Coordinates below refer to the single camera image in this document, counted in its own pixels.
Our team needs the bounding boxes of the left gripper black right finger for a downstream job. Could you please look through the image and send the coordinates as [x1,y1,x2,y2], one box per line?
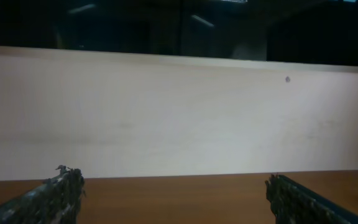
[265,174,358,224]

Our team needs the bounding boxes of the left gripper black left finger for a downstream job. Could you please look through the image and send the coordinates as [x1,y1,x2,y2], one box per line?
[0,165,85,224]

